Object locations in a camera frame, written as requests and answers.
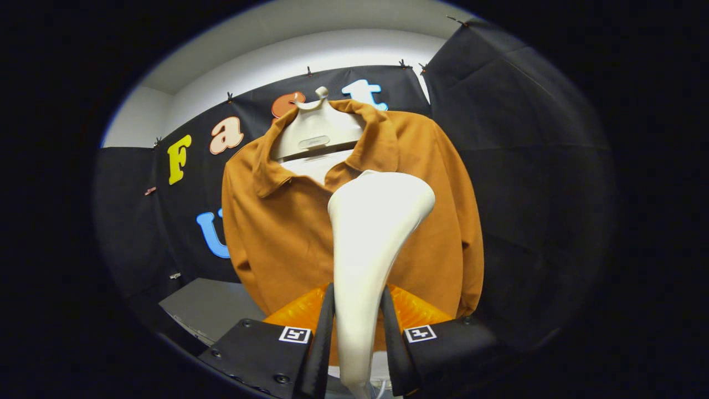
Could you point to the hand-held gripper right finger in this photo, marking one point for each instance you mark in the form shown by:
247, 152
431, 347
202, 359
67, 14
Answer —
392, 349

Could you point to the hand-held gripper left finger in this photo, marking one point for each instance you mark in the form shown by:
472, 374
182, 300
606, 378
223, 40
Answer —
322, 349

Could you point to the white garment steamer head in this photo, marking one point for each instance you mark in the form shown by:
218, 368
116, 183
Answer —
371, 233

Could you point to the orange button shirt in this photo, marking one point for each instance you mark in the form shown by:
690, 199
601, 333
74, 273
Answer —
282, 233

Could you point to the white clothes hanger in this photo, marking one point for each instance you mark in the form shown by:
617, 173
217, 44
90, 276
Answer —
316, 130

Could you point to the black backdrop cloth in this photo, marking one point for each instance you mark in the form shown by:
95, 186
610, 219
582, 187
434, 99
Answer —
526, 194

